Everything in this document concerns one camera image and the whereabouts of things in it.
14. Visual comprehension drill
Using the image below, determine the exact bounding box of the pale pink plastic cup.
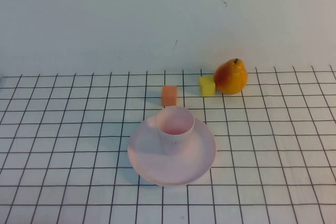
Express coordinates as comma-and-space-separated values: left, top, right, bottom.
155, 105, 195, 156

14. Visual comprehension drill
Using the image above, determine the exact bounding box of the pale pink round plate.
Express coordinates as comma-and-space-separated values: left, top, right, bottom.
128, 115, 217, 188

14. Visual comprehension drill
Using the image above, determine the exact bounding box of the orange foam cube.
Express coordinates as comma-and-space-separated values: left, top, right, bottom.
161, 85, 179, 107

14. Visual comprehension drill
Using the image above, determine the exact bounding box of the yellow foam cube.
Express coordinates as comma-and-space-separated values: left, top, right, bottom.
198, 75, 216, 97

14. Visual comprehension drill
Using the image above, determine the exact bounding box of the yellow orange toy pear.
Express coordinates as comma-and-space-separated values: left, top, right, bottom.
213, 58, 248, 95

